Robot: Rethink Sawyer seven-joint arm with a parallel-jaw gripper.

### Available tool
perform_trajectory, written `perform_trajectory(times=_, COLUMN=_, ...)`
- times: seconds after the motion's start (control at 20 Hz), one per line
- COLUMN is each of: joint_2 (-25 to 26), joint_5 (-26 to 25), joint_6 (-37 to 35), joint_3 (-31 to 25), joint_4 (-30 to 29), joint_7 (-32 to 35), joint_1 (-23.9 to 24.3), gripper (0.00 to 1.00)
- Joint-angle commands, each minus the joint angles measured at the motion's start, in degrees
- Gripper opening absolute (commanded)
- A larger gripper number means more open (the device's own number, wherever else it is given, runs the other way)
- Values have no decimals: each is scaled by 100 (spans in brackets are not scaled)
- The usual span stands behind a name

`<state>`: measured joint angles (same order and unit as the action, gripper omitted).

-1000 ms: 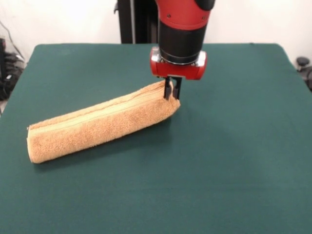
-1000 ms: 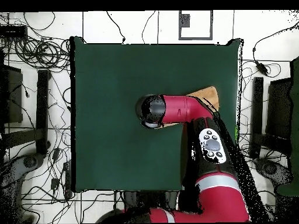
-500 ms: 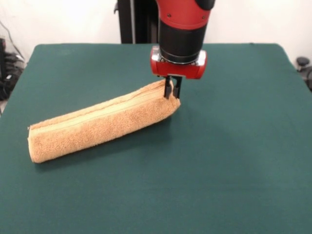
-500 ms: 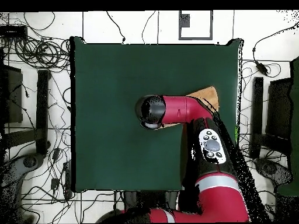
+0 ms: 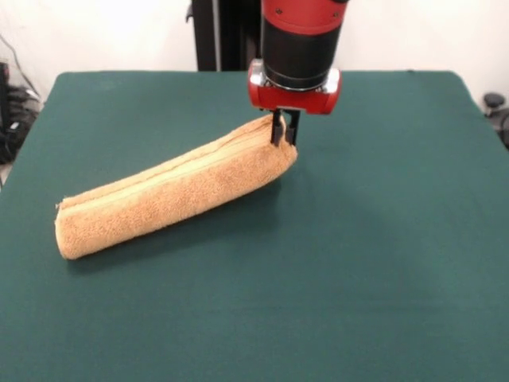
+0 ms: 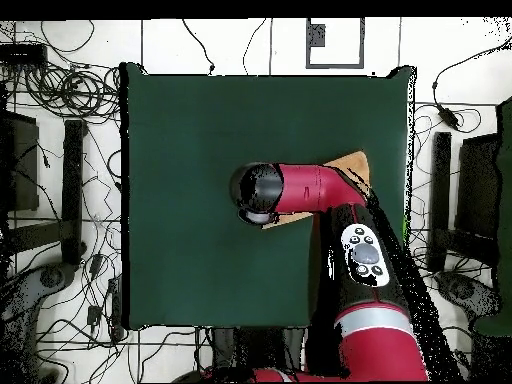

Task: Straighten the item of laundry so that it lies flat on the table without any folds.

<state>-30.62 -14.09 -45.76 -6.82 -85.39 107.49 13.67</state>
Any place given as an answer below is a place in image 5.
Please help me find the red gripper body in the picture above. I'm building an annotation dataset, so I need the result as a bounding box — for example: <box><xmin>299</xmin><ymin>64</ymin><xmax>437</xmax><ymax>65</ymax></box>
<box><xmin>248</xmin><ymin>59</ymin><xmax>343</xmax><ymax>116</ymax></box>

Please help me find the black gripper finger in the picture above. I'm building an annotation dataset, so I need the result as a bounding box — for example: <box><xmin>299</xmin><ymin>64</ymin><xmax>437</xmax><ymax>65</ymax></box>
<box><xmin>285</xmin><ymin>111</ymin><xmax>301</xmax><ymax>146</ymax></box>
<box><xmin>270</xmin><ymin>110</ymin><xmax>286</xmax><ymax>146</ymax></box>

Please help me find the tan terry towel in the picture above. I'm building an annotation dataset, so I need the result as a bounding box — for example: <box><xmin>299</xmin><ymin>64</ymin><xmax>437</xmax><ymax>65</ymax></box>
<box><xmin>54</xmin><ymin>115</ymin><xmax>298</xmax><ymax>262</ymax></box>

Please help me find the black upright stand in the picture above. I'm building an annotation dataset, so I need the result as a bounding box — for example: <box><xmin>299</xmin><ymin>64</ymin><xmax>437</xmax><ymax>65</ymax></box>
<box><xmin>185</xmin><ymin>0</ymin><xmax>264</xmax><ymax>72</ymax></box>

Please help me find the dark green table cloth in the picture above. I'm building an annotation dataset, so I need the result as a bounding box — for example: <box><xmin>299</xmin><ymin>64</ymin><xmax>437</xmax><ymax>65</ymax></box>
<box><xmin>0</xmin><ymin>69</ymin><xmax>509</xmax><ymax>382</ymax></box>

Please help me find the black box device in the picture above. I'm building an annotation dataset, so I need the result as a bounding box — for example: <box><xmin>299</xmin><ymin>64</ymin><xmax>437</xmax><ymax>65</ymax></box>
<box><xmin>0</xmin><ymin>61</ymin><xmax>10</xmax><ymax>120</ymax></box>

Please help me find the black coiled cable bundle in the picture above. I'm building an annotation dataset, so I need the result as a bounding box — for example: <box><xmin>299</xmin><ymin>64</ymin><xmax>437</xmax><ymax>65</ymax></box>
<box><xmin>0</xmin><ymin>85</ymin><xmax>43</xmax><ymax>165</ymax></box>

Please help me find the thin grey cable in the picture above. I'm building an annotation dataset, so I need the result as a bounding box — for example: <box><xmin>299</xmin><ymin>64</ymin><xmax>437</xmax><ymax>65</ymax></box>
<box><xmin>0</xmin><ymin>33</ymin><xmax>41</xmax><ymax>96</ymax></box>

